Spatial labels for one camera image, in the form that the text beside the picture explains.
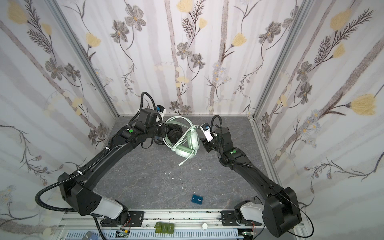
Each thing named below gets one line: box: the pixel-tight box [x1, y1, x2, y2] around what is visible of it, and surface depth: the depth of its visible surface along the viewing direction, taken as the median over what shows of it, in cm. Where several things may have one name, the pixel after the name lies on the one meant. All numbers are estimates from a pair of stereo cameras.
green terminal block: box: [154, 222, 175, 234], surface depth 71 cm
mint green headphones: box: [163, 116, 200, 166], surface depth 72 cm
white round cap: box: [202, 223, 208, 231], surface depth 70 cm
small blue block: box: [191, 194, 203, 205], surface depth 80 cm
